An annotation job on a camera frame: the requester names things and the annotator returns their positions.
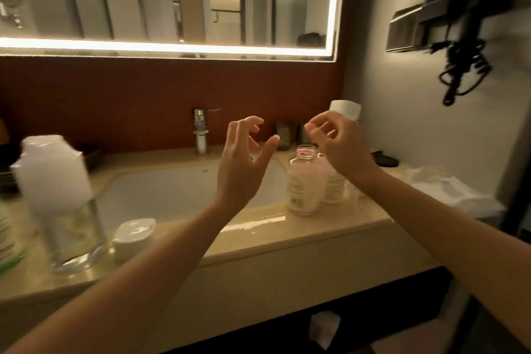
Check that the person's left forearm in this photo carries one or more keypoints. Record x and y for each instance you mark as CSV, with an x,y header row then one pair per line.
x,y
137,270

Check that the metal hair dryer holder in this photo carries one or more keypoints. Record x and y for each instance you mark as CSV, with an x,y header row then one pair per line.
x,y
408,30

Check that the person's right thumb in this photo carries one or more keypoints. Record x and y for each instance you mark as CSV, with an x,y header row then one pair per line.
x,y
314,133

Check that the white crumpled cloth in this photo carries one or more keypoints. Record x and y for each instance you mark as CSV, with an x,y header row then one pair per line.
x,y
448,192

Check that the person's left hand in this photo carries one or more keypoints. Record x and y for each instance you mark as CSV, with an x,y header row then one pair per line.
x,y
236,175

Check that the clear glass tumbler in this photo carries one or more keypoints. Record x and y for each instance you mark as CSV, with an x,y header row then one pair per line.
x,y
74,237

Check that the person's right forearm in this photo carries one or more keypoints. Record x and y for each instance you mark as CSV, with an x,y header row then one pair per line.
x,y
448,241

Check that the striped paper cup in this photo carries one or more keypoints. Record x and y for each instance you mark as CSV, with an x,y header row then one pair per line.
x,y
6,233

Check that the person's right hand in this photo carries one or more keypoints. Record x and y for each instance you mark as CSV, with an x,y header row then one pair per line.
x,y
346,150

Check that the pale labelled bottle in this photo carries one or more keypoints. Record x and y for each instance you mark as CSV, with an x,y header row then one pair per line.
x,y
334,187

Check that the open pink lotion bottle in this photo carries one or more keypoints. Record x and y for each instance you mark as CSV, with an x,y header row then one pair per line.
x,y
305,183

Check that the white sink basin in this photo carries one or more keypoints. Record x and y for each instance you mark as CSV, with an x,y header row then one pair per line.
x,y
166,192

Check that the dark soap dish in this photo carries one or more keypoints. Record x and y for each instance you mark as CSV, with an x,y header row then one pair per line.
x,y
385,158

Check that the white capped bottle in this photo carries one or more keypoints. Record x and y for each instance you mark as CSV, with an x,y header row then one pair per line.
x,y
348,108

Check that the white paper scrap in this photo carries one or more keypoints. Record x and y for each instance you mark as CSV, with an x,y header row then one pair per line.
x,y
325,329

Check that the lit wall mirror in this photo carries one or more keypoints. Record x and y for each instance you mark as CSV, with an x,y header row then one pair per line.
x,y
174,1

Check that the green toothbrush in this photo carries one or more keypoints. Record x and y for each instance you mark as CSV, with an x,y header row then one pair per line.
x,y
11,263

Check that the person's left thumb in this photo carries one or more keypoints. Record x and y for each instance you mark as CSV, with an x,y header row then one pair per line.
x,y
266,151

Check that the small dark container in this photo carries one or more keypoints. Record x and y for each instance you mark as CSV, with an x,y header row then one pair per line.
x,y
286,130

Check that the chrome sink faucet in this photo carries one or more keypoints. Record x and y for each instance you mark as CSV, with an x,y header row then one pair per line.
x,y
201,129

